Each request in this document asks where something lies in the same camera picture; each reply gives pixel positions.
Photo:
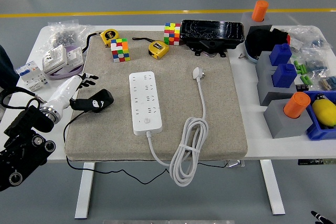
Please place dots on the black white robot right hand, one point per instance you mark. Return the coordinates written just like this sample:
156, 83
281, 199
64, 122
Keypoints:
319, 217

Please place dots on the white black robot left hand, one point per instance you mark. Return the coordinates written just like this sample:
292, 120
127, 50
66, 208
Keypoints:
63, 93

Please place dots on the black plug adapter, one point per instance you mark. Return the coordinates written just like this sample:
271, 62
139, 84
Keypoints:
106, 96

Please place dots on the white power strip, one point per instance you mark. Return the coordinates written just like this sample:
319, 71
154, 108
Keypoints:
145, 103

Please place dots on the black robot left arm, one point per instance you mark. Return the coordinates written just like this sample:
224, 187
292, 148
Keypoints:
18, 129

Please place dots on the purple tray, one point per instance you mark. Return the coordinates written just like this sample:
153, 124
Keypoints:
65, 74

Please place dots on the white circuit breaker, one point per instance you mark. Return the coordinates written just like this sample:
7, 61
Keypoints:
29, 74

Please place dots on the white table leg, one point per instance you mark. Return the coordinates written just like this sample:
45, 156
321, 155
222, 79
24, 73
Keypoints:
273, 190
84, 192

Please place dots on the clear bag of grey screws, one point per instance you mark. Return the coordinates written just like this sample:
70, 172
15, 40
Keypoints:
63, 37

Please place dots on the black label strip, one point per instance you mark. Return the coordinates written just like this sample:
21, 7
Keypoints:
315, 162

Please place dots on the person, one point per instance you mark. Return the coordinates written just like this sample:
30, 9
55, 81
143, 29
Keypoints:
5, 69

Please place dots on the colourful puzzle cube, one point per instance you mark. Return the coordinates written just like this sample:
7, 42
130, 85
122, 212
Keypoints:
172, 33
120, 51

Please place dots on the yellow tape measure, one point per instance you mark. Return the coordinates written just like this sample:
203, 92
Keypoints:
157, 51
110, 36

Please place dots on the blue plastic bin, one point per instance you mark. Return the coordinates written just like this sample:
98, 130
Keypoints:
317, 132

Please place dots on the yellow toy fruit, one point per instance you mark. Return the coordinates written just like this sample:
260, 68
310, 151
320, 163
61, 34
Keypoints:
325, 111

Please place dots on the orange cylinder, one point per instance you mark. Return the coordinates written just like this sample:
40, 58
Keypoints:
296, 104
260, 10

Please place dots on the clear bag of brown parts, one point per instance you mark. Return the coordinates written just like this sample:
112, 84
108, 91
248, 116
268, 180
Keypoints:
328, 83

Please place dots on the green peg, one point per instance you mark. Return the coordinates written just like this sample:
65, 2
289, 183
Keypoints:
308, 81
296, 65
302, 69
303, 79

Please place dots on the blue block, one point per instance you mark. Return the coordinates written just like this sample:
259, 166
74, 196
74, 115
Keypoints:
283, 75
281, 54

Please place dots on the grey-brown mat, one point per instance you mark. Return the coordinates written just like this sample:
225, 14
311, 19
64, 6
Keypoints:
223, 103

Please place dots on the clear bag of dark parts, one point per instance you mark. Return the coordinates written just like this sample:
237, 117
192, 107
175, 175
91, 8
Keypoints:
316, 65

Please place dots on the black device with cracked screen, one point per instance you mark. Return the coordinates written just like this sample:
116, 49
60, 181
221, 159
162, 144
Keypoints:
210, 31

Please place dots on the clear bag of blue parts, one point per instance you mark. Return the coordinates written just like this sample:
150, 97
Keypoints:
317, 43

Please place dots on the clear bag with white label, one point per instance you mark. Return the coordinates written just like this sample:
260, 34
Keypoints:
296, 43

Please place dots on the light blue bowl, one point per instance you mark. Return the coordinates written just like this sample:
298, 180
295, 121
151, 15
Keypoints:
249, 53

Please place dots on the small metal hook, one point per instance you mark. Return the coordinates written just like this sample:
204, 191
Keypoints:
241, 56

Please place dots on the black cloth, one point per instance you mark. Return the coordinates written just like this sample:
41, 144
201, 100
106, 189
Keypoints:
258, 41

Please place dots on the white wall socket stack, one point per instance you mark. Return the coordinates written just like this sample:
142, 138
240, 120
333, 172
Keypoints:
53, 60

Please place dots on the white wall switch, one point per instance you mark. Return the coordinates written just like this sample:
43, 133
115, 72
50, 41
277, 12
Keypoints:
76, 56

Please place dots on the metal bracket under table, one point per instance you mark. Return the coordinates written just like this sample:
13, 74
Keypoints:
235, 163

